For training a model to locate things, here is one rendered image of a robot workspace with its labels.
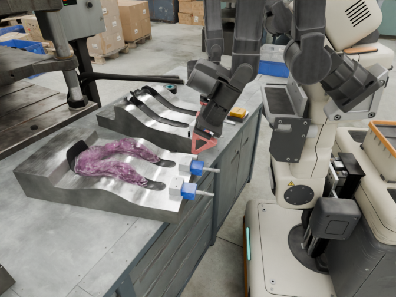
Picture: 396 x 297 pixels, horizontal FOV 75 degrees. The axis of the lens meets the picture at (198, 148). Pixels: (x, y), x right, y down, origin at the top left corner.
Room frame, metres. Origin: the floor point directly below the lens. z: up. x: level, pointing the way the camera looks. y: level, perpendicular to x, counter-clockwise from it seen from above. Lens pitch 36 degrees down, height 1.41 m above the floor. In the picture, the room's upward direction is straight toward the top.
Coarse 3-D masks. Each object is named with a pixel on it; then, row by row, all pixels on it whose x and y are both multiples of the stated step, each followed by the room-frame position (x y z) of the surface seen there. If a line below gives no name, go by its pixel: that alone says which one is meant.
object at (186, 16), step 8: (184, 0) 7.75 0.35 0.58; (192, 0) 7.73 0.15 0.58; (184, 8) 7.78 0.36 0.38; (192, 8) 7.67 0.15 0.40; (200, 8) 7.57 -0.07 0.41; (184, 16) 7.77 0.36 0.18; (192, 16) 7.74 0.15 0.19; (200, 16) 7.56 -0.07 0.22; (192, 24) 7.68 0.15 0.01; (200, 24) 7.56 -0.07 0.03
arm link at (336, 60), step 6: (294, 42) 0.58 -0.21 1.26; (300, 42) 0.56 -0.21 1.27; (294, 48) 0.55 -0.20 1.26; (324, 48) 0.57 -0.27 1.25; (330, 48) 0.55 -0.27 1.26; (288, 54) 0.56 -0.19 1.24; (294, 54) 0.53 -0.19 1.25; (330, 54) 0.52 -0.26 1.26; (336, 54) 0.52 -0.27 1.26; (288, 60) 0.55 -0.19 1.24; (336, 60) 0.52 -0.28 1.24; (342, 60) 0.52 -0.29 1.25; (288, 66) 0.54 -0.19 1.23; (336, 66) 0.52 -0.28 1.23; (330, 72) 0.52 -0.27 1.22; (300, 84) 0.53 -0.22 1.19
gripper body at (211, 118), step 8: (208, 104) 0.57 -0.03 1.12; (216, 104) 0.56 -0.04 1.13; (200, 112) 0.59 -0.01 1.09; (208, 112) 0.56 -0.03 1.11; (216, 112) 0.55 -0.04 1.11; (224, 112) 0.55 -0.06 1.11; (200, 120) 0.55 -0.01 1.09; (208, 120) 0.56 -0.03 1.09; (216, 120) 0.55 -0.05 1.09; (200, 128) 0.53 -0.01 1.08; (208, 128) 0.53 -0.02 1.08; (216, 128) 0.54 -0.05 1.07; (216, 136) 0.53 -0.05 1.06
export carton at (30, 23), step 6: (24, 18) 5.36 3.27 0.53; (30, 18) 5.35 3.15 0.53; (36, 18) 5.35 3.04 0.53; (24, 24) 5.37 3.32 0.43; (30, 24) 5.30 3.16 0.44; (36, 24) 5.24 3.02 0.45; (30, 30) 5.31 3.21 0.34; (36, 30) 5.24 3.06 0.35; (36, 36) 5.26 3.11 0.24; (48, 42) 5.19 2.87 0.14
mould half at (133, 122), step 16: (128, 96) 1.19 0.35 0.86; (144, 96) 1.03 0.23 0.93; (112, 112) 1.02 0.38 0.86; (128, 112) 0.91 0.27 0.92; (160, 112) 0.97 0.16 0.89; (176, 112) 0.98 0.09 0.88; (112, 128) 0.96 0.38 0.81; (128, 128) 0.91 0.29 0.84; (144, 128) 0.87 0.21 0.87; (160, 128) 0.85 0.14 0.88; (176, 128) 0.84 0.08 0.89; (160, 144) 0.84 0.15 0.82; (176, 144) 0.80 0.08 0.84
